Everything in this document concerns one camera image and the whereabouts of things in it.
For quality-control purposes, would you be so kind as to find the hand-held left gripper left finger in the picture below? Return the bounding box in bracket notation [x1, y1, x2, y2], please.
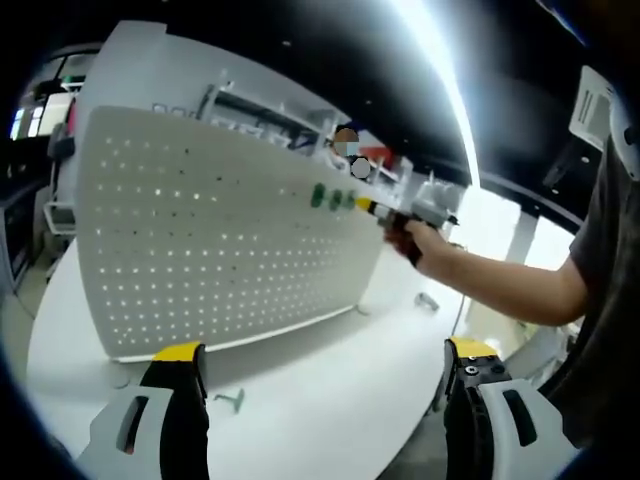
[77, 341, 210, 480]

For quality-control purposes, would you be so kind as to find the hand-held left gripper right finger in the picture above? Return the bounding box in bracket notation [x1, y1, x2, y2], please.
[442, 335, 581, 480]

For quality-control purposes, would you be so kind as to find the white perforated mounting plate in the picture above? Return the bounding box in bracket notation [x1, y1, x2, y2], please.
[74, 104, 387, 365]

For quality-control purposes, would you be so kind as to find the person's right hand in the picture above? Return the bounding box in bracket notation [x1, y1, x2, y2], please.
[382, 213, 442, 265]

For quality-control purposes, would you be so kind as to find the ceiling light strip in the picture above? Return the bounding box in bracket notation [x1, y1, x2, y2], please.
[398, 0, 482, 187]

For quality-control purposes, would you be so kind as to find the white shelf rack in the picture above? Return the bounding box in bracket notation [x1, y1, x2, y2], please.
[198, 81, 352, 152]

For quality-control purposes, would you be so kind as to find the person's dark grey shirt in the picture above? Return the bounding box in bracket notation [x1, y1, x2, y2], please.
[539, 134, 640, 449]

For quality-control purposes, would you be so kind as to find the white ceiling air vent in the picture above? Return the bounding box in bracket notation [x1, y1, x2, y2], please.
[568, 64, 617, 152]

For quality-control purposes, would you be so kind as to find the white cart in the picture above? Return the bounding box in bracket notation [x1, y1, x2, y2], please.
[43, 198, 77, 237]

